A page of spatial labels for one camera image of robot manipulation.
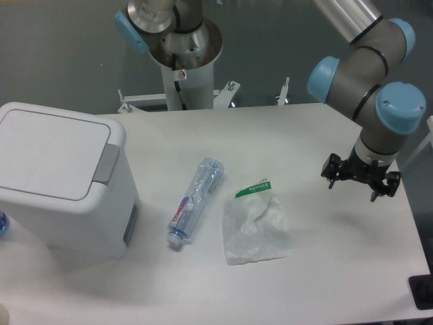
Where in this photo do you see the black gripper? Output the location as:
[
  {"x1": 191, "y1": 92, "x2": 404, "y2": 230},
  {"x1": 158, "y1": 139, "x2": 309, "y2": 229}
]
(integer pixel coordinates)
[{"x1": 321, "y1": 149, "x2": 402, "y2": 202}]

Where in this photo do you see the white push-top trash can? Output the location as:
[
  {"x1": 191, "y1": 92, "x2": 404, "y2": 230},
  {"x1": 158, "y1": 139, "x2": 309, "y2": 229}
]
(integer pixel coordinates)
[{"x1": 1, "y1": 102, "x2": 141, "y2": 257}]

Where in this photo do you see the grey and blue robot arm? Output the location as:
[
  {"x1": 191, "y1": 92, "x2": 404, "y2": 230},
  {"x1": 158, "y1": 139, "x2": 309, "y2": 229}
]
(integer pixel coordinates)
[{"x1": 114, "y1": 1, "x2": 426, "y2": 198}]

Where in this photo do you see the clear plastic bag green label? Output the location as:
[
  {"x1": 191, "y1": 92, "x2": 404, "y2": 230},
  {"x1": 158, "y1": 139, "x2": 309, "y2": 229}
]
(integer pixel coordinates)
[{"x1": 222, "y1": 178, "x2": 290, "y2": 266}]

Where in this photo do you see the black clamp at table edge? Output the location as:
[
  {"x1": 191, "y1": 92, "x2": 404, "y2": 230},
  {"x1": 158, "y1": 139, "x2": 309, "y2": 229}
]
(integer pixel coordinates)
[{"x1": 409, "y1": 275, "x2": 432, "y2": 310}]

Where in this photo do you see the clear crushed plastic bottle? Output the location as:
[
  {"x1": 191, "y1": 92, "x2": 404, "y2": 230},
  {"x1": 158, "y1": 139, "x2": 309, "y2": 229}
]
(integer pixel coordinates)
[{"x1": 166, "y1": 158, "x2": 225, "y2": 251}]

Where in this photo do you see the white frame at right edge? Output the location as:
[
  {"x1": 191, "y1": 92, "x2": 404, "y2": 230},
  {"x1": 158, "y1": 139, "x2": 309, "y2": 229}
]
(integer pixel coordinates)
[{"x1": 401, "y1": 116, "x2": 433, "y2": 170}]

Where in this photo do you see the white pedestal base frame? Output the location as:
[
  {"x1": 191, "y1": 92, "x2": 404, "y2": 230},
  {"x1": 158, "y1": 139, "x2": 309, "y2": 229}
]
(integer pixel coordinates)
[{"x1": 117, "y1": 77, "x2": 291, "y2": 114}]

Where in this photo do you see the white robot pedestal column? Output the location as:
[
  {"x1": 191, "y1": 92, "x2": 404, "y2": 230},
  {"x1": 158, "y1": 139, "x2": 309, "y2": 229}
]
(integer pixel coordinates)
[{"x1": 150, "y1": 18, "x2": 223, "y2": 111}]

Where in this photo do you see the black cable on pedestal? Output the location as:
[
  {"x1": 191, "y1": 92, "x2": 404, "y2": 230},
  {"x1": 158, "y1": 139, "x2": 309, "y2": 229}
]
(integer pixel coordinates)
[{"x1": 170, "y1": 52, "x2": 188, "y2": 110}]

